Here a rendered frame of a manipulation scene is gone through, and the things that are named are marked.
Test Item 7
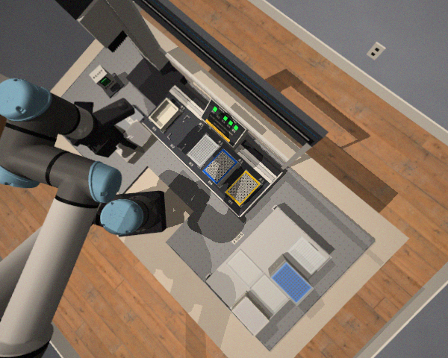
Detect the grey tip rack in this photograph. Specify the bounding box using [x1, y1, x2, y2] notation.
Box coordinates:
[225, 170, 261, 206]

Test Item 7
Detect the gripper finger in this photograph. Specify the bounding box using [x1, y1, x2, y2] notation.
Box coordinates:
[114, 125, 125, 134]
[117, 135, 145, 158]

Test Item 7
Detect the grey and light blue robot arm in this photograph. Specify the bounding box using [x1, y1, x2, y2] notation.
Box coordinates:
[0, 78, 158, 358]

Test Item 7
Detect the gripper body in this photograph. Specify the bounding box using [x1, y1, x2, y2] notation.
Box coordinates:
[65, 114, 124, 157]

